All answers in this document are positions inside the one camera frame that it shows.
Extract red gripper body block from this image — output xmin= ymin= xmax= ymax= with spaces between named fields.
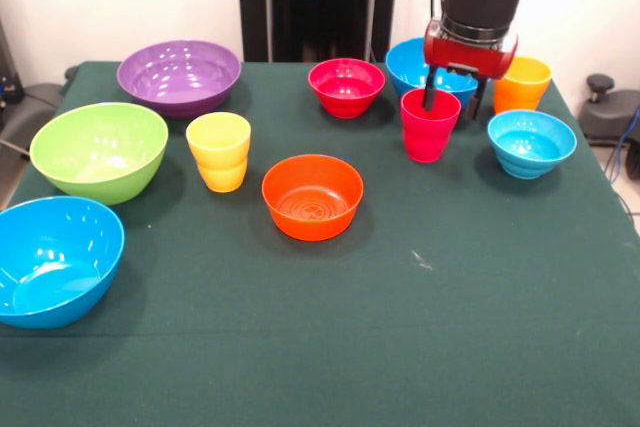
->
xmin=423 ymin=20 xmax=520 ymax=81

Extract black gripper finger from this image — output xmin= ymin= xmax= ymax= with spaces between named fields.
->
xmin=422 ymin=65 xmax=439 ymax=111
xmin=462 ymin=76 xmax=487 ymax=122

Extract crimson cup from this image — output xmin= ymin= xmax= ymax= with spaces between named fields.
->
xmin=399 ymin=88 xmax=462 ymax=165

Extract crimson small bowl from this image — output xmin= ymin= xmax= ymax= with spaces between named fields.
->
xmin=307 ymin=57 xmax=387 ymax=120

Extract orange bowl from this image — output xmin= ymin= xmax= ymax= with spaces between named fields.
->
xmin=261 ymin=154 xmax=365 ymax=242

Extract large blue bowl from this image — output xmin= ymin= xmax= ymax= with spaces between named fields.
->
xmin=0 ymin=195 xmax=126 ymax=331
xmin=385 ymin=36 xmax=496 ymax=112

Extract orange cup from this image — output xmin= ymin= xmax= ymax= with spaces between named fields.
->
xmin=493 ymin=55 xmax=554 ymax=115

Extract small blue bowl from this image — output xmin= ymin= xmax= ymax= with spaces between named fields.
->
xmin=487 ymin=109 xmax=578 ymax=181

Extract black stand base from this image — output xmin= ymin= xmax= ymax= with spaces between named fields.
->
xmin=578 ymin=73 xmax=640 ymax=148

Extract yellow cup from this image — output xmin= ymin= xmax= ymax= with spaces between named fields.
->
xmin=185 ymin=112 xmax=252 ymax=194

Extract dark green tablecloth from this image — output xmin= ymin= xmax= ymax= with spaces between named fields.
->
xmin=0 ymin=60 xmax=640 ymax=427

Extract large purple bowl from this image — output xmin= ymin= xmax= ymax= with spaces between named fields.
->
xmin=116 ymin=39 xmax=243 ymax=120

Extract large green bowl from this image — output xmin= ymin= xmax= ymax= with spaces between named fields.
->
xmin=28 ymin=101 xmax=170 ymax=207

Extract grey stand base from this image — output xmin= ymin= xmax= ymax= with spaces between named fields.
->
xmin=0 ymin=82 xmax=64 ymax=158

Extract black equipment box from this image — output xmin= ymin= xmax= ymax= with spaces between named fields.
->
xmin=0 ymin=16 xmax=25 ymax=121

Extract blue cable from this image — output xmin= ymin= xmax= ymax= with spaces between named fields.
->
xmin=605 ymin=106 xmax=640 ymax=183

